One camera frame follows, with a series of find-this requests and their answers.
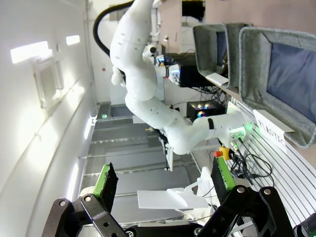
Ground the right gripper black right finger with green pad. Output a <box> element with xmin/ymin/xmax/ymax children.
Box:
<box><xmin>197</xmin><ymin>157</ymin><xmax>294</xmax><ymax>237</ymax></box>

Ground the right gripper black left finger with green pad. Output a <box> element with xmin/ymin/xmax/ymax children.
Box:
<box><xmin>41</xmin><ymin>162</ymin><xmax>129</xmax><ymax>237</ymax></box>

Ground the grey felt basket plastic label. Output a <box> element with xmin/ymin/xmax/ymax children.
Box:
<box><xmin>238</xmin><ymin>26</ymin><xmax>316</xmax><ymax>150</ymax></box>

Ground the grey felt basket blank label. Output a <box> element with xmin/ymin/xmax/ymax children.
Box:
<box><xmin>192</xmin><ymin>23</ymin><xmax>253</xmax><ymax>88</ymax></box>

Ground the yellow red emergency stop button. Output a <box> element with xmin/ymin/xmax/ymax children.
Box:
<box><xmin>213</xmin><ymin>146</ymin><xmax>236</xmax><ymax>161</ymax></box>

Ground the white flat plate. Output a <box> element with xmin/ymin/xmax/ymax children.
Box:
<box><xmin>137</xmin><ymin>189</ymin><xmax>209</xmax><ymax>211</ymax></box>

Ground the white paper label reading plastic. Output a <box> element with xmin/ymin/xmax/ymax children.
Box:
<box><xmin>252</xmin><ymin>109</ymin><xmax>295</xmax><ymax>154</ymax></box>

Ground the black computer with coloured fans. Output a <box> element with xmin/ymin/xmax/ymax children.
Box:
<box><xmin>186</xmin><ymin>100</ymin><xmax>227</xmax><ymax>123</ymax></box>

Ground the black ribbed part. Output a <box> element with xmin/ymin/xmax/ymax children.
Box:
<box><xmin>293</xmin><ymin>218</ymin><xmax>316</xmax><ymax>237</ymax></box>

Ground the white blank paper label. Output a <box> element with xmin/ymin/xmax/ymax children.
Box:
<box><xmin>204</xmin><ymin>72</ymin><xmax>229</xmax><ymax>86</ymax></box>

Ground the black monitor box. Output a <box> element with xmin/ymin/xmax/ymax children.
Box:
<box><xmin>179</xmin><ymin>64</ymin><xmax>216</xmax><ymax>88</ymax></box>

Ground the white device with blue lights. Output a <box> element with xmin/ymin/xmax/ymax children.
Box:
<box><xmin>149</xmin><ymin>45</ymin><xmax>182</xmax><ymax>86</ymax></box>

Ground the white ceiling vent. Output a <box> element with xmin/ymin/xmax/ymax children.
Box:
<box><xmin>31</xmin><ymin>57</ymin><xmax>65</xmax><ymax>110</ymax></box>

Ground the small ceiling light panel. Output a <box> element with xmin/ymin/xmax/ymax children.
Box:
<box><xmin>65</xmin><ymin>35</ymin><xmax>81</xmax><ymax>46</ymax></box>

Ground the large ceiling light panel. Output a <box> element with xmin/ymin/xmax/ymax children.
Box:
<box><xmin>10</xmin><ymin>40</ymin><xmax>49</xmax><ymax>65</ymax></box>

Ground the light wooden cabinet panel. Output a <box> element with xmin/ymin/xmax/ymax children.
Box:
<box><xmin>158</xmin><ymin>0</ymin><xmax>184</xmax><ymax>54</ymax></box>

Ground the white printed bracket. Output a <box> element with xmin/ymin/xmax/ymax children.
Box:
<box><xmin>191</xmin><ymin>166</ymin><xmax>218</xmax><ymax>206</ymax></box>

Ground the black cable bundle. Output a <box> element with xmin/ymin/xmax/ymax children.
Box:
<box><xmin>229</xmin><ymin>147</ymin><xmax>275</xmax><ymax>187</ymax></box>

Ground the black corrugated cable conduit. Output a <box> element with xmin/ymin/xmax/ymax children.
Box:
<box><xmin>93</xmin><ymin>0</ymin><xmax>135</xmax><ymax>58</ymax></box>

